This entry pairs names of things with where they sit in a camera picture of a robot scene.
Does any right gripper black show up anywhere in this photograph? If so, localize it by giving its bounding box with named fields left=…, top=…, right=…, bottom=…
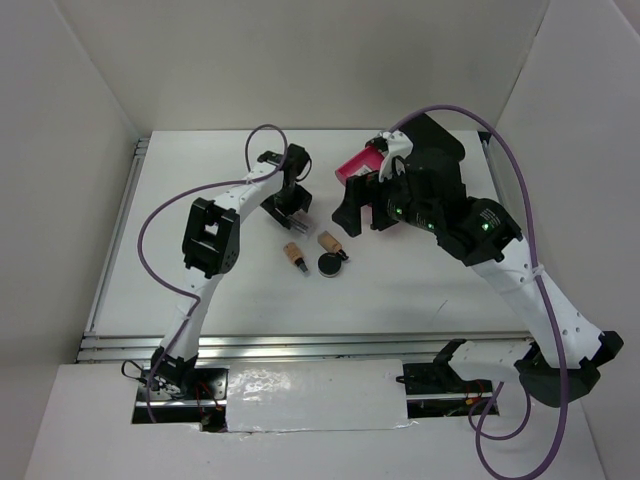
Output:
left=330, top=158, right=439, bottom=236

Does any clear eyelash box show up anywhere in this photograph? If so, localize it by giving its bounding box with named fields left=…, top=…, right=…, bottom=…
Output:
left=289, top=212, right=316, bottom=237

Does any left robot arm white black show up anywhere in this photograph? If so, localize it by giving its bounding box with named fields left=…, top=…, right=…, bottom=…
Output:
left=146, top=144, right=312, bottom=399

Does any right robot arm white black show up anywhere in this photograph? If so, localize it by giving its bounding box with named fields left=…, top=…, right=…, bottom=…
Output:
left=332, top=160, right=624, bottom=408

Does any beige foundation bottle left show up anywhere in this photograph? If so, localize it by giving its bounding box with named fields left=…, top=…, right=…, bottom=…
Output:
left=283, top=242, right=309, bottom=275

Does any beige foundation tube right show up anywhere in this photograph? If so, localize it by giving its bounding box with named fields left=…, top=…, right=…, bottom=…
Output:
left=317, top=231, right=349, bottom=261

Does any black round compact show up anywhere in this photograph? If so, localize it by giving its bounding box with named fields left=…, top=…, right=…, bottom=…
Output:
left=317, top=253, right=343, bottom=278

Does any black drawer organizer case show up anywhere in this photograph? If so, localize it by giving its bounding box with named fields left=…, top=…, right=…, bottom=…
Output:
left=398, top=114, right=467, bottom=205

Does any white glossy cover plate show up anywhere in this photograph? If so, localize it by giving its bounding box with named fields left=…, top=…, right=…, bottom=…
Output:
left=226, top=359, right=410, bottom=433

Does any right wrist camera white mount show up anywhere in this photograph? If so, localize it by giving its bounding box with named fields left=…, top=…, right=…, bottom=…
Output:
left=366, top=130, right=413, bottom=182

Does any aluminium left rail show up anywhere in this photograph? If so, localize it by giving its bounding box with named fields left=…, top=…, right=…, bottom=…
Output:
left=83, top=137, right=150, bottom=336

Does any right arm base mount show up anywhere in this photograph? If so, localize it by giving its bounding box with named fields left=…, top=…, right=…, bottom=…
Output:
left=396, top=363, right=494, bottom=420

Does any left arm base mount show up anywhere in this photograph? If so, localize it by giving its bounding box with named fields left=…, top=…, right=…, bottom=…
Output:
left=120, top=360, right=229, bottom=433

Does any aluminium front rail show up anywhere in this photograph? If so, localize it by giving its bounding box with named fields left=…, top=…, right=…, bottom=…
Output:
left=76, top=331, right=528, bottom=363

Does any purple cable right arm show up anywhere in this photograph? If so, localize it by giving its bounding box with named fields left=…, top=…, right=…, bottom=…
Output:
left=387, top=104, right=571, bottom=479

